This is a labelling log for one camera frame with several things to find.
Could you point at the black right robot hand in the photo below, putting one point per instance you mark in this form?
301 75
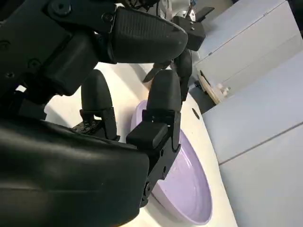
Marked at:
59 177

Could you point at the lilac plate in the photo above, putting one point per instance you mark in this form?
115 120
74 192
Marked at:
189 189

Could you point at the wooden board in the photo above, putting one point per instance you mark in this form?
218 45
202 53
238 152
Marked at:
209 91

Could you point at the white cabinet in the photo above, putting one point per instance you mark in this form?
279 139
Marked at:
260 113
248 47
272 189

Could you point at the black padded seat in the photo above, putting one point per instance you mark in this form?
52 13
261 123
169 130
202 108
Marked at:
204 13

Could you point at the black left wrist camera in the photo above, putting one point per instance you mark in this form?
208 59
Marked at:
194 33

